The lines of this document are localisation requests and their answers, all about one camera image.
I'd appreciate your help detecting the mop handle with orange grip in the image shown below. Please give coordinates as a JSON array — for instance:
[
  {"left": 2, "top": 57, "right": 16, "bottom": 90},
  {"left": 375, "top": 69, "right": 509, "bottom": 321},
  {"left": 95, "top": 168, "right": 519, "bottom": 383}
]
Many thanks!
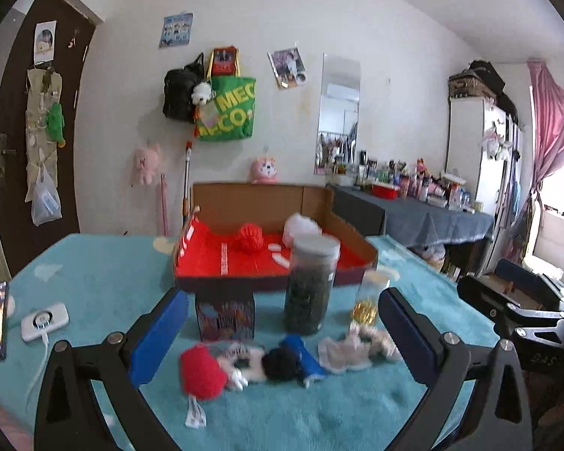
[{"left": 181, "top": 141, "right": 192, "bottom": 224}]

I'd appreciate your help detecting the white charging cable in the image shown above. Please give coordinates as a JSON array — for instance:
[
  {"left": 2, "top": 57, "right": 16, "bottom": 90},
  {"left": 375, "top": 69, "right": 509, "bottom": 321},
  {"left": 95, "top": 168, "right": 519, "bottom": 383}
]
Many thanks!
[{"left": 25, "top": 328, "right": 51, "bottom": 409}]

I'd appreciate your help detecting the photo card on door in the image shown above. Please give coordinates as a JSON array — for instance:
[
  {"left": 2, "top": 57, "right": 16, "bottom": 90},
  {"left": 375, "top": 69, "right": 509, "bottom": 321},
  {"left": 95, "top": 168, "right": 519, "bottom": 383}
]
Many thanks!
[{"left": 33, "top": 20, "right": 57, "bottom": 65}]

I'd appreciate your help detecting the pink stick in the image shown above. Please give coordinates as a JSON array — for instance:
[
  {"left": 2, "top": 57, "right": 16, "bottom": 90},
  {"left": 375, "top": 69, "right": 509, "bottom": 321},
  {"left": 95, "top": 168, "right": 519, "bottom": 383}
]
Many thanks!
[{"left": 159, "top": 173, "right": 169, "bottom": 237}]

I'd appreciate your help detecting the pale pink bunny plush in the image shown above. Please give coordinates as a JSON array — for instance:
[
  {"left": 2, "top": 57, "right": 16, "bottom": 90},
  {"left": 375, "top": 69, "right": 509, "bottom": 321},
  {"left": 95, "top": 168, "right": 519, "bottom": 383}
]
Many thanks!
[{"left": 132, "top": 144, "right": 161, "bottom": 185}]

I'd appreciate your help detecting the small jar of gold capsules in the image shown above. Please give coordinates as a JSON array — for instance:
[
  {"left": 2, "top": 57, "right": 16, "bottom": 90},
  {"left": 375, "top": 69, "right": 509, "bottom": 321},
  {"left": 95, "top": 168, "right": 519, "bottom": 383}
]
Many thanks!
[{"left": 350, "top": 270, "right": 390, "bottom": 326}]

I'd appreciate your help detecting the white power bank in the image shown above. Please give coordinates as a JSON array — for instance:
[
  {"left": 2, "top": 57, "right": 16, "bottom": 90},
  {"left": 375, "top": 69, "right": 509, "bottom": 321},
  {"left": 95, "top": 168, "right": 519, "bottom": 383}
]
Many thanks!
[{"left": 20, "top": 303, "right": 70, "bottom": 342}]

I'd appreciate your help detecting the blue poster on wall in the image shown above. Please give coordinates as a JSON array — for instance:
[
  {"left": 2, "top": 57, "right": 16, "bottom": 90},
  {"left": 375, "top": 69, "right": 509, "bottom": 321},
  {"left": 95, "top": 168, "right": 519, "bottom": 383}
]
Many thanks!
[{"left": 159, "top": 12, "right": 193, "bottom": 48}]

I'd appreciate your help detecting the light blue table cloth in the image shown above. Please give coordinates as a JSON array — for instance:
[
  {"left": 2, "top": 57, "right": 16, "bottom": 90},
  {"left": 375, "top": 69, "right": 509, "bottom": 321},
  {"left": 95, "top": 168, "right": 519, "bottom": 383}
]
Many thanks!
[{"left": 0, "top": 232, "right": 499, "bottom": 451}]

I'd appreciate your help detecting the red mesh bath pouf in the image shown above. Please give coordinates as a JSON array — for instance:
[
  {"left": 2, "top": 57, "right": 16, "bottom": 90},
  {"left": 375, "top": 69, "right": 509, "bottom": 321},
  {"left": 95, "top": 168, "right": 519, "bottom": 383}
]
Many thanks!
[{"left": 236, "top": 223, "right": 264, "bottom": 253}]

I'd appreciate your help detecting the green dinosaur plush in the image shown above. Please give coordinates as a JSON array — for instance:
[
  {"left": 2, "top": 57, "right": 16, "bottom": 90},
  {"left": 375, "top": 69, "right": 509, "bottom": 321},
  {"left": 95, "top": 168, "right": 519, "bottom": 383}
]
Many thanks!
[{"left": 45, "top": 102, "right": 66, "bottom": 148}]

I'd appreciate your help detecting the photo poster on wall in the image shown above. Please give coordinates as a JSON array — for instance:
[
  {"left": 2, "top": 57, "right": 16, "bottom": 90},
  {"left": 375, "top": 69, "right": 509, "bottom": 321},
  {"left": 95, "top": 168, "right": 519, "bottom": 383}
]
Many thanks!
[{"left": 268, "top": 47, "right": 306, "bottom": 90}]

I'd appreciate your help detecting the pink cat plush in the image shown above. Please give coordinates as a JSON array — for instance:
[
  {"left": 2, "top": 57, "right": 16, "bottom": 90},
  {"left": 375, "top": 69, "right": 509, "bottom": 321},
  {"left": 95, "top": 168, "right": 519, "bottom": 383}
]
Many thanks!
[{"left": 249, "top": 157, "right": 278, "bottom": 184}]

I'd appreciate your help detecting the white mesh bath pouf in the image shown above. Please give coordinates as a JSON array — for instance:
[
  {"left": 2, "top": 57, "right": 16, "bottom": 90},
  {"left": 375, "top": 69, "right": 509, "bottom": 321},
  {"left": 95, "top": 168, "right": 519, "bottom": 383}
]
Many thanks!
[{"left": 282, "top": 213, "right": 322, "bottom": 248}]

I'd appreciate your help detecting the plastic bag on door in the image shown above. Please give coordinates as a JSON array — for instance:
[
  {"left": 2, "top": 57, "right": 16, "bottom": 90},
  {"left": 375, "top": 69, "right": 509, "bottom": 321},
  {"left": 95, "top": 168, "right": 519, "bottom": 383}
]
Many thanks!
[{"left": 31, "top": 165, "right": 62, "bottom": 227}]

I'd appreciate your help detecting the grey cloth covered side table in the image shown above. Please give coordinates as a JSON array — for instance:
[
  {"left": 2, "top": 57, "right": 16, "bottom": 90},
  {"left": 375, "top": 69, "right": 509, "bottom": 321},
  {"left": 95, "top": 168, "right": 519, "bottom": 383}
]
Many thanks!
[{"left": 329, "top": 185, "right": 494, "bottom": 247}]

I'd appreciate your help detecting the black pompom scrunchie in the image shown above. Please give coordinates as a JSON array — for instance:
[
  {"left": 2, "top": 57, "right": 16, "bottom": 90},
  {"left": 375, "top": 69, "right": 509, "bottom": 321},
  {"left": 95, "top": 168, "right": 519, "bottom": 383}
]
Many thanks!
[{"left": 261, "top": 347, "right": 302, "bottom": 382}]

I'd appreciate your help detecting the white plush toy with bow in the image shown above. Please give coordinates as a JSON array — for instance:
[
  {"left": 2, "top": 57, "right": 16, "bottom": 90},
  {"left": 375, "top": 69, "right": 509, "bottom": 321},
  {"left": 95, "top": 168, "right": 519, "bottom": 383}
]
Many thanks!
[{"left": 216, "top": 342, "right": 267, "bottom": 391}]

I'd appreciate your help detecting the red small bag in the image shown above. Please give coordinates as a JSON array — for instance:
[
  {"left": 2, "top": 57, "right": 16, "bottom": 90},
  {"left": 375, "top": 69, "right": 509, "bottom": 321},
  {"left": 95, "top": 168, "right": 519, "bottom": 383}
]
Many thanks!
[{"left": 209, "top": 46, "right": 240, "bottom": 76}]

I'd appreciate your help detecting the black bag on wall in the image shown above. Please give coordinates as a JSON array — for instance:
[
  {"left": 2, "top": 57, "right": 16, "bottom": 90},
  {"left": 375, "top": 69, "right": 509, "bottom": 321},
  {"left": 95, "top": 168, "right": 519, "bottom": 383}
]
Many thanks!
[{"left": 163, "top": 53, "right": 205, "bottom": 123}]

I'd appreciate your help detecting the large jar of dark tea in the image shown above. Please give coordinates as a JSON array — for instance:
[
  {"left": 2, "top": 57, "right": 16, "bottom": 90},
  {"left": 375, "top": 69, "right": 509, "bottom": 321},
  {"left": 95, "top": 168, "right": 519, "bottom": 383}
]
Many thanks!
[{"left": 283, "top": 234, "right": 340, "bottom": 336}]

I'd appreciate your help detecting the red cardboard box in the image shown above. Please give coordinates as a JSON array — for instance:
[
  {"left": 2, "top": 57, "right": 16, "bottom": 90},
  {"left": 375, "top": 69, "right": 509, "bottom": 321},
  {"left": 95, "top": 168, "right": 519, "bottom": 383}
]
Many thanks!
[{"left": 172, "top": 182, "right": 378, "bottom": 292}]

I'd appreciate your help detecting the beige hanging organizer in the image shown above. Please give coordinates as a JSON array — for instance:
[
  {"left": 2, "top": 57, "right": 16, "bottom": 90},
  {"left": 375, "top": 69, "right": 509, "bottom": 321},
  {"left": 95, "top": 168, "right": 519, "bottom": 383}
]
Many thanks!
[{"left": 25, "top": 68, "right": 62, "bottom": 203}]

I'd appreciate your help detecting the dark printed box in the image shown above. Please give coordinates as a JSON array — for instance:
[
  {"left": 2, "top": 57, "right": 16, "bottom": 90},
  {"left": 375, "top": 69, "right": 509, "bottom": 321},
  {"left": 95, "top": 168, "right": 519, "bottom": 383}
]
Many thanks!
[{"left": 194, "top": 288, "right": 256, "bottom": 342}]

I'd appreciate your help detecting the green tote bag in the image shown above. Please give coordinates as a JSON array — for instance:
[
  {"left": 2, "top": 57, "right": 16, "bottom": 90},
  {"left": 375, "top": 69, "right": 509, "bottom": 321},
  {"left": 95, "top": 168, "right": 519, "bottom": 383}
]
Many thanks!
[{"left": 194, "top": 76, "right": 256, "bottom": 142}]

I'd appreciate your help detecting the dark brown door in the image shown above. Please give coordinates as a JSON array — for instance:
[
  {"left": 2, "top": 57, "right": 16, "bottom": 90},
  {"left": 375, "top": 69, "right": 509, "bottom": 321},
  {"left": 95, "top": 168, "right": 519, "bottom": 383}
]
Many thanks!
[{"left": 0, "top": 0, "right": 98, "bottom": 277}]

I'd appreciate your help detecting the wall mirror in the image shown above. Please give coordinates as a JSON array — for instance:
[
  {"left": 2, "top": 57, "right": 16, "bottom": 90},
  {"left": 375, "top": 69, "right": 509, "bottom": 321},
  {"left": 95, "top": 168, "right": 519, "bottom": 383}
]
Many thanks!
[{"left": 314, "top": 53, "right": 362, "bottom": 175}]

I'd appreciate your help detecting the cream crochet scrunchie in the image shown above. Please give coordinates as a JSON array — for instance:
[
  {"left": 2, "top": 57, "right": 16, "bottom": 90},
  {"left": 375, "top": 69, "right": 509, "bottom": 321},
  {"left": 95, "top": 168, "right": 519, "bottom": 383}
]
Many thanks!
[{"left": 348, "top": 321, "right": 402, "bottom": 362}]

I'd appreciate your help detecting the white wardrobe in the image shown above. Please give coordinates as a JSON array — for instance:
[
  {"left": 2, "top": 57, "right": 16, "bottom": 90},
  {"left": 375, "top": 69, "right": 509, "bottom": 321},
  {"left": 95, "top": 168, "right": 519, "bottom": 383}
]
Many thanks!
[{"left": 445, "top": 97, "right": 517, "bottom": 274}]

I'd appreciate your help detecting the white puppy plush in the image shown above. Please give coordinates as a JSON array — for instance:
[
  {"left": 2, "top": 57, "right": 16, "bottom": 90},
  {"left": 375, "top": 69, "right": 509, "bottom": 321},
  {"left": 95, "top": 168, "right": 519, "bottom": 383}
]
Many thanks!
[{"left": 191, "top": 82, "right": 214, "bottom": 106}]

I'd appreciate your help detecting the pink curtain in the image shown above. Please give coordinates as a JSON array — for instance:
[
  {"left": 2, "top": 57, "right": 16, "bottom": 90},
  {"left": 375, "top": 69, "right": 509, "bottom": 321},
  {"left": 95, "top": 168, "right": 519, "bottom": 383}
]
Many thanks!
[{"left": 512, "top": 61, "right": 564, "bottom": 250}]

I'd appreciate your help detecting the blue cloth piece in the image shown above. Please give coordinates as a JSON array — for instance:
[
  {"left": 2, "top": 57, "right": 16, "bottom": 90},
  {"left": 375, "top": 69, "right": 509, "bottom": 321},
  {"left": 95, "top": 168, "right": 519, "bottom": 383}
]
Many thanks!
[{"left": 280, "top": 334, "right": 329, "bottom": 388}]

